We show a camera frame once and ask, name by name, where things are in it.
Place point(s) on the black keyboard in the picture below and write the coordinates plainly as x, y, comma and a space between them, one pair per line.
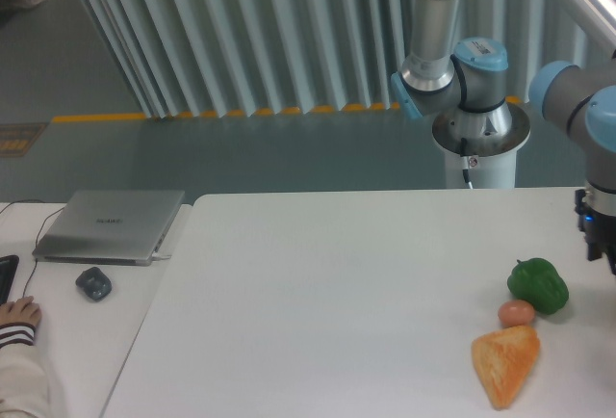
8, 267

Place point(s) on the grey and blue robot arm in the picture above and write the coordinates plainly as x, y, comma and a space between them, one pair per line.
462, 84

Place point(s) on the person's hand on mouse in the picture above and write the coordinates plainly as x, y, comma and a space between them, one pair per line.
23, 311

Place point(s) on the white folding partition screen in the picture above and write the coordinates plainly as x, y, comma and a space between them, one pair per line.
254, 57

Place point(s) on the orange toy toast slice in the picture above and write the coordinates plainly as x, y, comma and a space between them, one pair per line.
502, 360

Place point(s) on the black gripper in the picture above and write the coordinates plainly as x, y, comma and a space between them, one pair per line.
597, 227

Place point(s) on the green toy bell pepper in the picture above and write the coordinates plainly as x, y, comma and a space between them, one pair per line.
537, 281

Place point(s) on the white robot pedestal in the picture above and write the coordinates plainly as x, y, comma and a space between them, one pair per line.
480, 150

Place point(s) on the silver closed laptop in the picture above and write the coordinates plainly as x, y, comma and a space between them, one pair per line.
116, 227

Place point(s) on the brown toy egg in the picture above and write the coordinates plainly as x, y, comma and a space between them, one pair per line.
516, 313

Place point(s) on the forearm in cream sleeve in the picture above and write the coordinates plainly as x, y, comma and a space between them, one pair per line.
24, 381

